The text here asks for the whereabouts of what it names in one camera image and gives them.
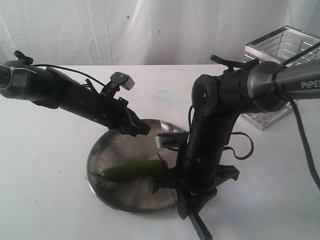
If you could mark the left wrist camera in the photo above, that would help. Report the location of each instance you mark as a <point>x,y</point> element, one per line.
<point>117,80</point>

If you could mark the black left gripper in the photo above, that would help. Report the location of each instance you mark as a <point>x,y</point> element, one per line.
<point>117,116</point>

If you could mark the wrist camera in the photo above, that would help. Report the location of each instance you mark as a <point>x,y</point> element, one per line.
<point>117,80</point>
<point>166,140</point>

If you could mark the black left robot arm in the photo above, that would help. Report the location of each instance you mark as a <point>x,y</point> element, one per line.
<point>47,86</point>

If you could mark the green cucumber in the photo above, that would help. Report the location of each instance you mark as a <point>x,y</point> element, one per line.
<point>132,170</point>

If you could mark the round stainless steel plate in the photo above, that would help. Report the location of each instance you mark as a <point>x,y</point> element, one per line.
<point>115,149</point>

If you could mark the white backdrop curtain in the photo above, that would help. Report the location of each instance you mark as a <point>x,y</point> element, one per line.
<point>144,32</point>

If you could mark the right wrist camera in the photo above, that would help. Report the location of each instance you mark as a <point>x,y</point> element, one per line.
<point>166,140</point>

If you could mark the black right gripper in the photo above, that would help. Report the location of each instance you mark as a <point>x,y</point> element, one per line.
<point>192,198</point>

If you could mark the black knife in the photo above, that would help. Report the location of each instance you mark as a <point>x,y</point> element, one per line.
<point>198,224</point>

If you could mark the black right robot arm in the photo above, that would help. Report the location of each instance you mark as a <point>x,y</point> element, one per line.
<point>251,87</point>

